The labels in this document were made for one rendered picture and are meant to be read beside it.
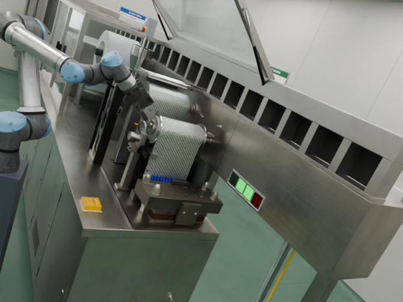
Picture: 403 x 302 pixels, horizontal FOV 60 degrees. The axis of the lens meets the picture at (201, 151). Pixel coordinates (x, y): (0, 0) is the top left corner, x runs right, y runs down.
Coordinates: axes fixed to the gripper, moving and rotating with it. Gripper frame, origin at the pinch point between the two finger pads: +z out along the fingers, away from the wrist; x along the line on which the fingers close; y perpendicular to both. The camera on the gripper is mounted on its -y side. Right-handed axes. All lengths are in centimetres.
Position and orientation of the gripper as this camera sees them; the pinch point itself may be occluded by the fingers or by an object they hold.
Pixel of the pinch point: (147, 123)
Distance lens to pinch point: 161.2
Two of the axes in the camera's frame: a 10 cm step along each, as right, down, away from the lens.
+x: -4.6, -4.3, 7.8
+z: 3.9, 6.9, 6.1
